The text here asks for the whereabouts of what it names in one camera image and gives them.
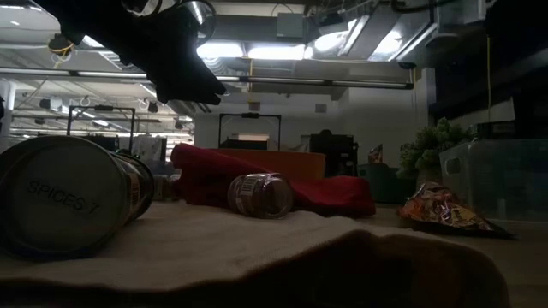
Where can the bright ceiling light panel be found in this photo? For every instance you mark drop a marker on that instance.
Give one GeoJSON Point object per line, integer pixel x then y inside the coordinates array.
{"type": "Point", "coordinates": [278, 52]}
{"type": "Point", "coordinates": [220, 50]}

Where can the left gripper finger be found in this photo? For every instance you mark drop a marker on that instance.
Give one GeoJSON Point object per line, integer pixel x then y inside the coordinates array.
{"type": "Point", "coordinates": [192, 90]}

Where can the artificial green potted plant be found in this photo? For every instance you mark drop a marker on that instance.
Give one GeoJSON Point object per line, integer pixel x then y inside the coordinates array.
{"type": "Point", "coordinates": [428, 145]}

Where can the clear plastic bin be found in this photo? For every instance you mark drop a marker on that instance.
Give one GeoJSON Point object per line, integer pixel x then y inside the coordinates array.
{"type": "Point", "coordinates": [505, 179]}

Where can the black frame workstation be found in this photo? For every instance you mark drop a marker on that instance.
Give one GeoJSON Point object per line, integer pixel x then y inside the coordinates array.
{"type": "Point", "coordinates": [103, 108]}
{"type": "Point", "coordinates": [250, 115]}

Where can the black background equipment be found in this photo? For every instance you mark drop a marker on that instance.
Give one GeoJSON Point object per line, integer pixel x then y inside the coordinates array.
{"type": "Point", "coordinates": [334, 154]}

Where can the silver ventilation duct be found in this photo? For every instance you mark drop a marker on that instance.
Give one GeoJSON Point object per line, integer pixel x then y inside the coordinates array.
{"type": "Point", "coordinates": [128, 85]}

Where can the teal plastic bin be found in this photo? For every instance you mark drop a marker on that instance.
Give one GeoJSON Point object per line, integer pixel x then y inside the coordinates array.
{"type": "Point", "coordinates": [385, 184]}

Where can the small glass spice jar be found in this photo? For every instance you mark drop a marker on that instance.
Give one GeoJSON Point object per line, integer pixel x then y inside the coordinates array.
{"type": "Point", "coordinates": [261, 197]}

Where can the red cloth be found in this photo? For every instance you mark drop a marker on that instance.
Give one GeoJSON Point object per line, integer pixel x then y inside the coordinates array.
{"type": "Point", "coordinates": [205, 175]}

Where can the dark spice bottle yellow lid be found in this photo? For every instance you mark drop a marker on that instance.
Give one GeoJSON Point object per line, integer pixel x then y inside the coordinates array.
{"type": "Point", "coordinates": [64, 197]}

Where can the beige cloth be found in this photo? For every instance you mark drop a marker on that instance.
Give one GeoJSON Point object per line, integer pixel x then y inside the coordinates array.
{"type": "Point", "coordinates": [214, 248]}

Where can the grey ceiling box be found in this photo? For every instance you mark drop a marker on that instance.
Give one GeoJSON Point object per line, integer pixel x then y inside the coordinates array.
{"type": "Point", "coordinates": [291, 25]}

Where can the bagel seasoning glass jar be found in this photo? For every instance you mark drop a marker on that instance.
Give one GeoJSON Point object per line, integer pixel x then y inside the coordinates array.
{"type": "Point", "coordinates": [166, 188]}

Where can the long metal ceiling beam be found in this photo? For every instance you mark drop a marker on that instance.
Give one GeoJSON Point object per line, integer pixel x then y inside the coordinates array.
{"type": "Point", "coordinates": [299, 80]}

